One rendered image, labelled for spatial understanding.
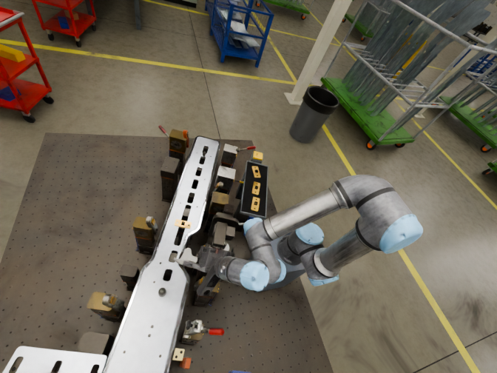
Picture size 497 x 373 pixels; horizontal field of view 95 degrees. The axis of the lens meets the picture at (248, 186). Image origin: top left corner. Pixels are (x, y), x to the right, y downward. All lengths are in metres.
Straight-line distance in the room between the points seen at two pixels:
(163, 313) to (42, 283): 0.70
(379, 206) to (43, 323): 1.49
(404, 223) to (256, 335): 1.05
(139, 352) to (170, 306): 0.18
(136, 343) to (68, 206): 0.97
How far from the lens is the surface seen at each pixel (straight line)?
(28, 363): 1.21
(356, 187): 0.74
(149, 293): 1.16
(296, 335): 1.59
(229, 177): 1.34
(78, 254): 1.61
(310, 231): 1.05
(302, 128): 3.59
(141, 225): 1.22
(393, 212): 0.71
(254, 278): 0.67
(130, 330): 1.14
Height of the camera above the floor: 2.13
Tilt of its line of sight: 50 degrees down
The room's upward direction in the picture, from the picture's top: 25 degrees clockwise
